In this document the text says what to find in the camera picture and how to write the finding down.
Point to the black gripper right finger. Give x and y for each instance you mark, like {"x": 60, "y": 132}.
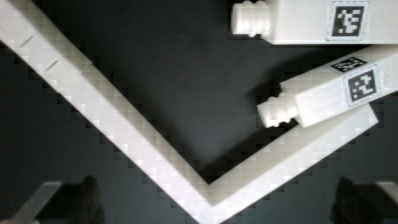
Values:
{"x": 366, "y": 203}

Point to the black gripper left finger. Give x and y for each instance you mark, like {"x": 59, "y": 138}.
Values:
{"x": 62, "y": 204}

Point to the white desk leg two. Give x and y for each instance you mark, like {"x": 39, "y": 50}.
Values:
{"x": 334, "y": 88}

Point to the white desk leg one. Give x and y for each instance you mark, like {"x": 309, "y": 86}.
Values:
{"x": 299, "y": 22}

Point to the white L-shaped obstacle fence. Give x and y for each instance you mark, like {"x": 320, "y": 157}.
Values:
{"x": 211, "y": 200}

